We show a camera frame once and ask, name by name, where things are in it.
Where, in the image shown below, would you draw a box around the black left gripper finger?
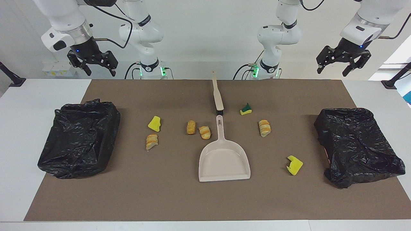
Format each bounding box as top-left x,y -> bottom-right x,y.
316,46 -> 336,74
342,51 -> 372,77

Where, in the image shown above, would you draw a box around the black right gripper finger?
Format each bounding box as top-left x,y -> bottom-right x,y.
96,50 -> 118,77
67,50 -> 92,76

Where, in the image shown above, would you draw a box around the yellow sponge wedge piece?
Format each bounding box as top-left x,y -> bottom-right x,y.
148,116 -> 162,133

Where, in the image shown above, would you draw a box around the striped croissant bread piece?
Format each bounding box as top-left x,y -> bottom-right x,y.
258,120 -> 271,138
146,133 -> 159,151
198,126 -> 212,140

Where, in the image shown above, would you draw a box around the notched yellow sponge piece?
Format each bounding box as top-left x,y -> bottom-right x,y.
286,155 -> 303,176

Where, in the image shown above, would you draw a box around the beige brush with black bristles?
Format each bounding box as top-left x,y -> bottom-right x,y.
211,71 -> 224,116

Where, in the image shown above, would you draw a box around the beige plastic dustpan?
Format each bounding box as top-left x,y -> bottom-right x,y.
198,115 -> 251,183

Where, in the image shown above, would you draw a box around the black bag lined bin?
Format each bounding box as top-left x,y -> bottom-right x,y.
314,107 -> 406,189
37,99 -> 121,179

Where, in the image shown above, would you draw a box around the brown table mat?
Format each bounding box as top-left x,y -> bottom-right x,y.
24,79 -> 411,222

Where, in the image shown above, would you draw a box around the white wall socket boxes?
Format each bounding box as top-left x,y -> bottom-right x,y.
42,62 -> 77,77

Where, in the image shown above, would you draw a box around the black right arm base cables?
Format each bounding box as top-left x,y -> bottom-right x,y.
125,62 -> 143,80

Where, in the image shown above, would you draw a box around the black arm base cables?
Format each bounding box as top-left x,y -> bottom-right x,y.
125,62 -> 143,80
233,64 -> 258,80

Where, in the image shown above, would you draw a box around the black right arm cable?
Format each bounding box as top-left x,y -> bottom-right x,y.
85,0 -> 134,49

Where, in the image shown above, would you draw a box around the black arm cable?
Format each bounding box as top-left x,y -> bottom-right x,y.
85,0 -> 134,49
378,21 -> 411,40

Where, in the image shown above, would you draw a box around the black camera stand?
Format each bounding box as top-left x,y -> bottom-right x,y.
381,63 -> 411,90
0,62 -> 26,87

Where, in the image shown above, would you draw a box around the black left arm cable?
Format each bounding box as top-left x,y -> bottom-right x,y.
378,21 -> 411,40

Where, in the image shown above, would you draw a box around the black left arm base cables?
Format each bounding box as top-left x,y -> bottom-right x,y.
233,64 -> 258,80

